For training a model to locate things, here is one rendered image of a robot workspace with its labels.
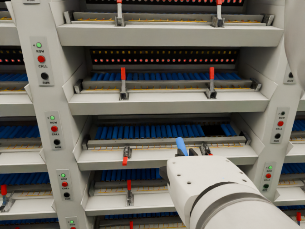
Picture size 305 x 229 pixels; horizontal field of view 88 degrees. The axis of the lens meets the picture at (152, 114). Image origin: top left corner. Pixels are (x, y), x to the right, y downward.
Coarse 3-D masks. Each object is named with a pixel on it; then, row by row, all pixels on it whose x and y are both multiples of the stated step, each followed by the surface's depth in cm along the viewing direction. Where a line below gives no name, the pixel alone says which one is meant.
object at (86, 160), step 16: (96, 128) 64; (240, 128) 64; (80, 144) 53; (256, 144) 55; (80, 160) 51; (96, 160) 52; (112, 160) 52; (128, 160) 52; (144, 160) 52; (160, 160) 52; (240, 160) 55
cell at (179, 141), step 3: (177, 138) 38; (180, 138) 38; (177, 141) 37; (180, 141) 37; (183, 141) 38; (177, 144) 37; (180, 144) 36; (183, 144) 36; (177, 147) 36; (180, 147) 35; (183, 147) 35; (183, 150) 34; (186, 150) 35; (186, 153) 34
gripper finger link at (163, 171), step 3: (159, 168) 27; (162, 168) 27; (165, 168) 27; (159, 171) 27; (162, 171) 26; (165, 171) 26; (159, 174) 27; (162, 174) 26; (165, 174) 25; (162, 177) 26; (165, 177) 25; (168, 180) 24; (168, 183) 24
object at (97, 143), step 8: (232, 136) 58; (240, 136) 58; (88, 144) 54; (96, 144) 54; (104, 144) 54; (112, 144) 55; (120, 144) 55; (136, 144) 55; (144, 144) 56; (152, 144) 56; (160, 144) 56; (168, 144) 56; (176, 144) 56; (240, 144) 57
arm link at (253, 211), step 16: (224, 208) 13; (240, 208) 12; (256, 208) 12; (272, 208) 12; (208, 224) 13; (224, 224) 12; (240, 224) 11; (256, 224) 11; (272, 224) 11; (288, 224) 11
